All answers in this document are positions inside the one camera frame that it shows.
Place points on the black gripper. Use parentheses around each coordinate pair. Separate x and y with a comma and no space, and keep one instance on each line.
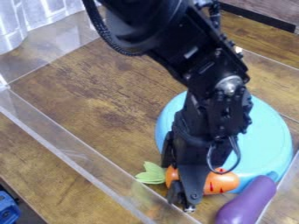
(204,135)

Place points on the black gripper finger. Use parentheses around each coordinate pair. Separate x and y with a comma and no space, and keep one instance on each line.
(171,175)

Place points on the purple toy eggplant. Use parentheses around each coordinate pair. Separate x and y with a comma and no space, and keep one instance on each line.
(244,208)

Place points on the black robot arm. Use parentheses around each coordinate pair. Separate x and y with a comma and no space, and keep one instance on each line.
(177,33)

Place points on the blue plastic plate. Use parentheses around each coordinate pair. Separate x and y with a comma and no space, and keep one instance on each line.
(265,146)

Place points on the clear acrylic enclosure wall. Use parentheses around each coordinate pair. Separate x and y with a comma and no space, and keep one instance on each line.
(77,111)

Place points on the white curtain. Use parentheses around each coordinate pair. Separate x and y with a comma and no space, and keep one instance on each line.
(56,17)

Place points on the blue object at corner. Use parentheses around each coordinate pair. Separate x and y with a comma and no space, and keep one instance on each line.
(9,210)

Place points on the orange toy carrot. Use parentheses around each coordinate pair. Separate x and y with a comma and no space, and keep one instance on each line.
(217,183)

